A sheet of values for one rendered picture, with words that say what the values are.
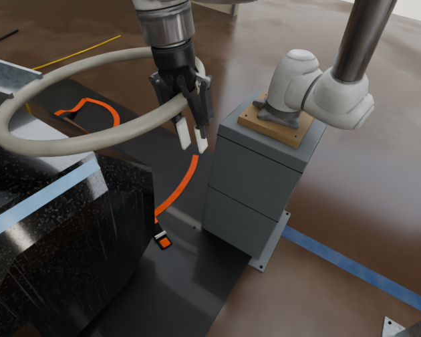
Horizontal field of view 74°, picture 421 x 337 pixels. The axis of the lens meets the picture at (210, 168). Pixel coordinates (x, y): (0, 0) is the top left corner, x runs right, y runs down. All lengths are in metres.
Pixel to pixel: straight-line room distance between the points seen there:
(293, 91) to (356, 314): 1.24
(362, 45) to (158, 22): 0.65
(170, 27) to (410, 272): 2.00
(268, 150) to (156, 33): 0.79
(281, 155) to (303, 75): 0.31
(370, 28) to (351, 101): 0.24
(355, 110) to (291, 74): 0.26
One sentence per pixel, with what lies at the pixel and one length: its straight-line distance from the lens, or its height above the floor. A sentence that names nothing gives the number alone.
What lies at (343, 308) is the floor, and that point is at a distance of 1.83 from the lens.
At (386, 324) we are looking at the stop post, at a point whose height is 0.01.
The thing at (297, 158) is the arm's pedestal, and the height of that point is 0.79.
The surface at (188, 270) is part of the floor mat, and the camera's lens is 1.64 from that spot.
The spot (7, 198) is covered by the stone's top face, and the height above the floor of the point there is 0.87.
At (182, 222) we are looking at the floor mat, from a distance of 1.79.
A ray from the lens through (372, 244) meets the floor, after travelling 2.17.
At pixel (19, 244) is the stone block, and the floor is 0.80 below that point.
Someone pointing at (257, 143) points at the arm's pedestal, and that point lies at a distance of 1.17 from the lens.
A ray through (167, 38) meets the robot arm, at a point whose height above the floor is 1.32.
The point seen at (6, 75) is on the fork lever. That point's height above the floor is 1.07.
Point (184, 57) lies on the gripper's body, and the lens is 0.52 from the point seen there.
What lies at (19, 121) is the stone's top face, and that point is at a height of 0.87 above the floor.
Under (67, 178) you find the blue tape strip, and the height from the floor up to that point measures 0.85.
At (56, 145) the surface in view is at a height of 1.15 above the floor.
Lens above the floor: 1.49
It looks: 44 degrees down
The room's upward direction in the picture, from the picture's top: 10 degrees clockwise
